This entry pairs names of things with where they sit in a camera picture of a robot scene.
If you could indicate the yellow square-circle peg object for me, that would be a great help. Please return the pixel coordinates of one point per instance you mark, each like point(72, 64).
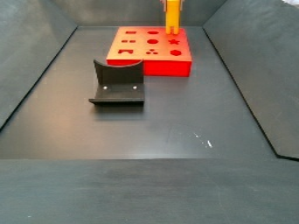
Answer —
point(172, 8)

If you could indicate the red shape-sorter block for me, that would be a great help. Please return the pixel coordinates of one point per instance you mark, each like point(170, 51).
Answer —
point(164, 52)

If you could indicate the black curved holder bracket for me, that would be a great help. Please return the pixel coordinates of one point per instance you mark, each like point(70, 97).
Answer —
point(120, 83)

